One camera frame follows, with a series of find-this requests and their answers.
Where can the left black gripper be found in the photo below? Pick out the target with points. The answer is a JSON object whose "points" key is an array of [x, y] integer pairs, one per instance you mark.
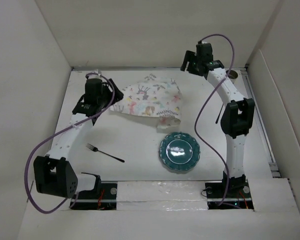
{"points": [[105, 88]]}

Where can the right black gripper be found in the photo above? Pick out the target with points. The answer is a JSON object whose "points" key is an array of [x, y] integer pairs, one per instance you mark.
{"points": [[189, 56]]}

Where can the patterned white cloth napkin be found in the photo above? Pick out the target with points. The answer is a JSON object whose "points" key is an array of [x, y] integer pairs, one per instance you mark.
{"points": [[154, 97]]}

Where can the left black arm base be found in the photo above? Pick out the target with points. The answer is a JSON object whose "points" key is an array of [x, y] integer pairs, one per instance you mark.
{"points": [[103, 200]]}

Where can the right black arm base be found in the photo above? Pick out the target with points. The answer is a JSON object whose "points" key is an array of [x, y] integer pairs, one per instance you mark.
{"points": [[239, 198]]}

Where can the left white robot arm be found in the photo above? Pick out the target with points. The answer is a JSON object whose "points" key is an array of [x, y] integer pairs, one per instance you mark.
{"points": [[53, 172]]}

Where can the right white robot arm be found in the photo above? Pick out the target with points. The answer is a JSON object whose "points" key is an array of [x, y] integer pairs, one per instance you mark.
{"points": [[237, 118]]}

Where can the brown paper cup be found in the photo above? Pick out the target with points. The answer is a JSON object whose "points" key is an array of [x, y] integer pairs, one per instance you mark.
{"points": [[232, 75]]}

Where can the black fork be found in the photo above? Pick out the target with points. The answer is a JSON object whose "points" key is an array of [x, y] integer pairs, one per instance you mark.
{"points": [[95, 149]]}

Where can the black spoon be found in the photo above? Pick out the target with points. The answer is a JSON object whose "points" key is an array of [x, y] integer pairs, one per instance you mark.
{"points": [[219, 114]]}

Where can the teal scalloped plate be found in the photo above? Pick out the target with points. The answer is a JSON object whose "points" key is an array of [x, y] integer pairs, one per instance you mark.
{"points": [[179, 151]]}

